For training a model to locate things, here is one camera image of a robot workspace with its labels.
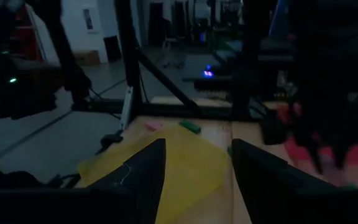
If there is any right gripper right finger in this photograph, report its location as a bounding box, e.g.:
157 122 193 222
231 139 347 224

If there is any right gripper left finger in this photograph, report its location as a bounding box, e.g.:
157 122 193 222
85 139 167 224

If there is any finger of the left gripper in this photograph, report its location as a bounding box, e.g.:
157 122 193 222
333 141 350 170
306 141 324 175

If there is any pink wooden block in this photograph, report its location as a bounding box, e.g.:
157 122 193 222
144 121 163 131

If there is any yellow translucent plastic tray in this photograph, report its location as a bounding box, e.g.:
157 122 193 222
77 126 229 224

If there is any white plastic strip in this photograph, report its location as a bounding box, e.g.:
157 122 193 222
119 86 135 131

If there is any device with blue light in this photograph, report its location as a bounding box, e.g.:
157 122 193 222
181 63 234 91

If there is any cardboard box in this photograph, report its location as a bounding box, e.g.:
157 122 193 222
73 50 101 66

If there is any black upright panel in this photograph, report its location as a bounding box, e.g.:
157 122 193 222
103 35 122 62

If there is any dark gray side desk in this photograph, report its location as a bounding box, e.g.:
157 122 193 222
0 55 58 121

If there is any red storage shelf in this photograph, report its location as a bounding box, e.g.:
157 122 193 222
11 4 44 62

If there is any black clamp with cable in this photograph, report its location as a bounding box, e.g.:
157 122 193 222
94 133 124 156

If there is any black aluminium table frame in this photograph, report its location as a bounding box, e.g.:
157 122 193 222
0 0 291 123

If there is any wall poster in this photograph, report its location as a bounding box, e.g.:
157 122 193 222
82 8 94 31

